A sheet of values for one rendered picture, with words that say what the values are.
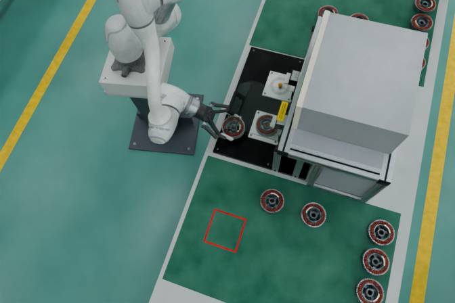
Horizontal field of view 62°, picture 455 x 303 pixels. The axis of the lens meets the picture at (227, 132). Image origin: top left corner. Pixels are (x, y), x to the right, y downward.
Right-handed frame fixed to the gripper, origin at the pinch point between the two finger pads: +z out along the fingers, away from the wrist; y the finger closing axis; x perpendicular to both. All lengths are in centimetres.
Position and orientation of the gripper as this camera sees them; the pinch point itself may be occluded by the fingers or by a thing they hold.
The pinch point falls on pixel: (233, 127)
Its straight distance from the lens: 187.0
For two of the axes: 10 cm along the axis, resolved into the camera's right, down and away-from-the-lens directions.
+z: 8.6, 4.2, 3.0
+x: 4.0, -1.9, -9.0
